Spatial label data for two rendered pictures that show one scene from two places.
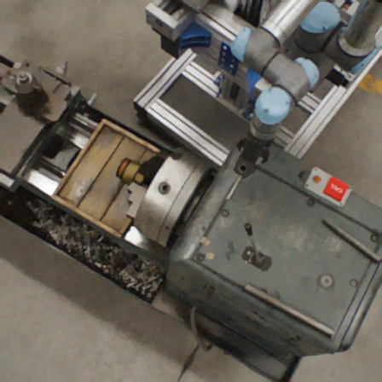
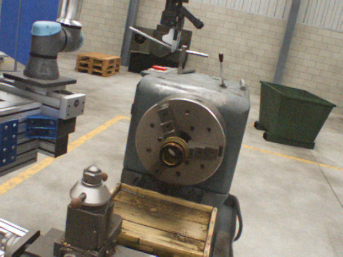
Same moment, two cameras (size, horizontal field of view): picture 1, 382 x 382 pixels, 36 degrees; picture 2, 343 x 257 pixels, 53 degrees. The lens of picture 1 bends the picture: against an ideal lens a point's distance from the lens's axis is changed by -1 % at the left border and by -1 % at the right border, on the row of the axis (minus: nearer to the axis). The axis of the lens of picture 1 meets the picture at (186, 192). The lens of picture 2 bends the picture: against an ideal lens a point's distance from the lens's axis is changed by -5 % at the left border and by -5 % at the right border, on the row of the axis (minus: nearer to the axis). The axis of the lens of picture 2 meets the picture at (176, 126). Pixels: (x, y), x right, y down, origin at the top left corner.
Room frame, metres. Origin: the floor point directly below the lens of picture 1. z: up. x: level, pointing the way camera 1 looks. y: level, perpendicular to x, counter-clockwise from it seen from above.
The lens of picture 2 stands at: (0.92, 1.22, 1.46)
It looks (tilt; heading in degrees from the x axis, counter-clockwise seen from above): 15 degrees down; 255
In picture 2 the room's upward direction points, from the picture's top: 11 degrees clockwise
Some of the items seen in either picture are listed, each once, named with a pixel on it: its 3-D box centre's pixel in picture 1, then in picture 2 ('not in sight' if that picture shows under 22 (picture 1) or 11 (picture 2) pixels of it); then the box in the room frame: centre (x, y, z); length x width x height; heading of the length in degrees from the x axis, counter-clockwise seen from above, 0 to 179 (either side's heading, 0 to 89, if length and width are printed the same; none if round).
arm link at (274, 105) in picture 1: (271, 110); not in sight; (0.63, -0.18, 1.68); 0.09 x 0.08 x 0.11; 147
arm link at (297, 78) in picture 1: (290, 78); not in sight; (0.73, -0.22, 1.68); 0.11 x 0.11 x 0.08; 57
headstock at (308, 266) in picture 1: (279, 251); (192, 120); (0.44, -0.33, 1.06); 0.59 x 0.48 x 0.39; 67
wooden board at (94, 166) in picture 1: (112, 177); (155, 219); (0.67, 0.28, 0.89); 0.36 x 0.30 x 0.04; 157
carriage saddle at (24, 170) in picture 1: (16, 121); not in sight; (0.84, 0.67, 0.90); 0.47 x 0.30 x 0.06; 157
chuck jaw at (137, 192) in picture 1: (137, 205); (204, 150); (0.52, 0.15, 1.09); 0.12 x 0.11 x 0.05; 157
